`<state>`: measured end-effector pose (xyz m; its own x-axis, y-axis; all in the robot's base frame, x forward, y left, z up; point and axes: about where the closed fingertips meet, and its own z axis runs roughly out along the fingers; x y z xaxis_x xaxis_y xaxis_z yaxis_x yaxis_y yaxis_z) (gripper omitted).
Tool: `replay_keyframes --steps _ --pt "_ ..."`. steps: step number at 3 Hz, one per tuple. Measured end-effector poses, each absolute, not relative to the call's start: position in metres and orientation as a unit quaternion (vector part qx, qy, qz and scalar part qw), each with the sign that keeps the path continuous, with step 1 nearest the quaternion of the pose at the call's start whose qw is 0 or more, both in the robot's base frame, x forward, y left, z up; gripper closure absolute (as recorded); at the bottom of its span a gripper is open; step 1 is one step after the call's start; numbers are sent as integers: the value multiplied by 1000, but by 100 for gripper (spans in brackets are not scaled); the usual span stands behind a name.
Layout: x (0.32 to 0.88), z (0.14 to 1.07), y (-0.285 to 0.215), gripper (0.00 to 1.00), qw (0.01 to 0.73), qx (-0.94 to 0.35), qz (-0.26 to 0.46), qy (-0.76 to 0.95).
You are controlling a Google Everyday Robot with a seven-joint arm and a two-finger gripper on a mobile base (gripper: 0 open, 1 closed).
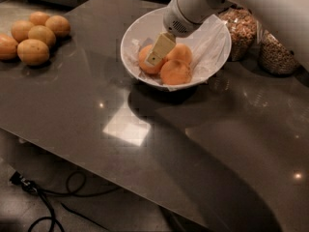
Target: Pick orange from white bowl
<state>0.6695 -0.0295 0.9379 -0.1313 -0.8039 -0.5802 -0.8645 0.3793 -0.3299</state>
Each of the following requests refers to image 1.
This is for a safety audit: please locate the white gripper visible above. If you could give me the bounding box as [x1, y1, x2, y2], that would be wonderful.
[146, 0, 231, 66]

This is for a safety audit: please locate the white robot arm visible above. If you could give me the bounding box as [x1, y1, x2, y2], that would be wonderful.
[146, 0, 309, 70]

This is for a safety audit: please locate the back orange in bowl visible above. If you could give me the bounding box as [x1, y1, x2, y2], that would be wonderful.
[166, 43, 192, 65]

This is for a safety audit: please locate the orange in bowl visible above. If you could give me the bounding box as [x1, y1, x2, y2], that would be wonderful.
[166, 43, 192, 65]
[138, 44, 166, 75]
[160, 60, 192, 85]

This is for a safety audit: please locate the white bowl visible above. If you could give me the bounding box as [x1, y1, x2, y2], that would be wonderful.
[120, 6, 233, 92]

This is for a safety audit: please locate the left orange in bowl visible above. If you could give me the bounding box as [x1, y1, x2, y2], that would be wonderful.
[138, 44, 166, 75]

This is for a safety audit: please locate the front orange in bowl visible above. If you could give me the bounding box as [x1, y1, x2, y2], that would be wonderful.
[160, 60, 192, 85]

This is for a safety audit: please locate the back left table orange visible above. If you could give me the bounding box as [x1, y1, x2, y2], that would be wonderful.
[11, 20, 34, 43]

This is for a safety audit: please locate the glass jar of nuts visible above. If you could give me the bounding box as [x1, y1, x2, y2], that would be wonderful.
[219, 8, 257, 61]

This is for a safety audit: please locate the right orange on table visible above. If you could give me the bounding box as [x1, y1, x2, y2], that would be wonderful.
[45, 15, 70, 38]

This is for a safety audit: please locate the glass jar of grains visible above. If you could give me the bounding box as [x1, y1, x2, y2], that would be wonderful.
[258, 31, 300, 75]

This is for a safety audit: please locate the middle orange on table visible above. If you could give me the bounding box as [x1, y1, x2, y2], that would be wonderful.
[28, 25, 56, 48]

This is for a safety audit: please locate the top orange on table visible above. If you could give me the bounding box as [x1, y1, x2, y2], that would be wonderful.
[29, 12, 50, 25]

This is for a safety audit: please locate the leftmost orange on table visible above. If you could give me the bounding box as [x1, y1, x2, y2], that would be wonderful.
[0, 34, 18, 61]

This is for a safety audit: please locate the black power cable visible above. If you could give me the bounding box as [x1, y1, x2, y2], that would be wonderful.
[9, 169, 122, 232]

